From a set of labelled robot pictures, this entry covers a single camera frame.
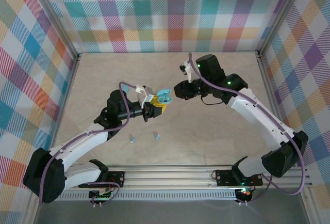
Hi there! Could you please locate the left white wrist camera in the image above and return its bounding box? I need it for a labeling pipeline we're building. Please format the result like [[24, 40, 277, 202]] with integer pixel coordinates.
[[134, 86, 155, 107]]

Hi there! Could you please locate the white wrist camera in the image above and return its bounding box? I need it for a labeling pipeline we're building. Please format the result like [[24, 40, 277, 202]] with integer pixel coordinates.
[[179, 60, 193, 83], [134, 86, 155, 107]]

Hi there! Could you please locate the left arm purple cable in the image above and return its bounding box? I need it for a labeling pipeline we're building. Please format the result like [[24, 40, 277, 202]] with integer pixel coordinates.
[[38, 81, 136, 206]]

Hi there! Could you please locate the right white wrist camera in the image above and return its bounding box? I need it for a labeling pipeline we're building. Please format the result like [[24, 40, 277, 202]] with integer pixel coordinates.
[[179, 60, 193, 83]]

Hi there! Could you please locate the aluminium table edge rail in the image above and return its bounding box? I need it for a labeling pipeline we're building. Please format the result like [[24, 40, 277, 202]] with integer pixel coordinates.
[[44, 53, 82, 170], [255, 50, 296, 168]]

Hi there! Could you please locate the orange lit control board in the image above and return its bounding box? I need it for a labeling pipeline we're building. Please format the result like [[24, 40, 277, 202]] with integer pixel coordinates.
[[236, 188, 253, 202]]

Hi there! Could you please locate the green lit control board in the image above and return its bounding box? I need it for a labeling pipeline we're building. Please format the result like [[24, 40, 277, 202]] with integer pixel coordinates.
[[89, 189, 114, 202]]

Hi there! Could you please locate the grey metal sheet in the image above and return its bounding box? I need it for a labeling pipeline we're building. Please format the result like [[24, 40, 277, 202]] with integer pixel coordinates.
[[33, 199, 310, 224]]

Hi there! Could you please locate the aluminium frame post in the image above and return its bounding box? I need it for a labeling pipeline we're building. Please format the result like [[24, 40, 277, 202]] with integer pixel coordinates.
[[24, 0, 79, 59], [299, 187, 318, 224], [22, 189, 43, 224], [256, 0, 310, 58]]

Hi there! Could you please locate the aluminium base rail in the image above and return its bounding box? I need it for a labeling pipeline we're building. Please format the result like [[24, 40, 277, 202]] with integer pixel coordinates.
[[27, 165, 313, 190]]

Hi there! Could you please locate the plaid checkered cloth panel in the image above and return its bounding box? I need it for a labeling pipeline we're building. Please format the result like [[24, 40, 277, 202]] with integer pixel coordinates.
[[0, 0, 75, 224], [260, 0, 330, 224], [33, 0, 302, 54]]

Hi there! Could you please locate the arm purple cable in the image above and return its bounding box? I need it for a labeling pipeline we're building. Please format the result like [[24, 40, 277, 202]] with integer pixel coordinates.
[[189, 52, 308, 205], [38, 81, 136, 206]]

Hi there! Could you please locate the slotted grey cable duct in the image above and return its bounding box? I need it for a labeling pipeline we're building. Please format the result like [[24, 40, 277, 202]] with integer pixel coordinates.
[[51, 191, 238, 201]]

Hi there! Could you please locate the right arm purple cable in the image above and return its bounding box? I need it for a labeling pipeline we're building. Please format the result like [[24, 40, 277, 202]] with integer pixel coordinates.
[[189, 52, 308, 205]]

